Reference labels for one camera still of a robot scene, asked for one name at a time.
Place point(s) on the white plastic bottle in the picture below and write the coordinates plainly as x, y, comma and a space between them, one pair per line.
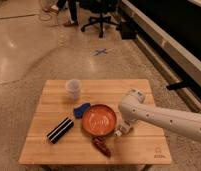
123, 128

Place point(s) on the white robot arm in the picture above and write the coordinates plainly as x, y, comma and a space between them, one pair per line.
133, 108

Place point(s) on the clear plastic cup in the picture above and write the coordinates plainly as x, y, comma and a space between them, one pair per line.
73, 88

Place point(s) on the orange round bowl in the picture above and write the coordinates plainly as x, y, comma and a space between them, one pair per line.
99, 120

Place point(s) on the blue sponge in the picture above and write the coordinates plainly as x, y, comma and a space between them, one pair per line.
79, 111

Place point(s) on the wooden table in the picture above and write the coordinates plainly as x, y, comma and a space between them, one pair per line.
145, 144

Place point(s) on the dark red chili pepper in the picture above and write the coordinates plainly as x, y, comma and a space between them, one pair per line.
100, 144

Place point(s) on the black box on floor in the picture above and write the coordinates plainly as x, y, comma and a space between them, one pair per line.
127, 30

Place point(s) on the black white striped box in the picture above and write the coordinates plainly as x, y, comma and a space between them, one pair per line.
60, 130

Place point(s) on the black office chair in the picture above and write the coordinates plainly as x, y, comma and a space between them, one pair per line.
100, 7

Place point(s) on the person's legs and shoes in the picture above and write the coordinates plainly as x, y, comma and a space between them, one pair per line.
55, 8

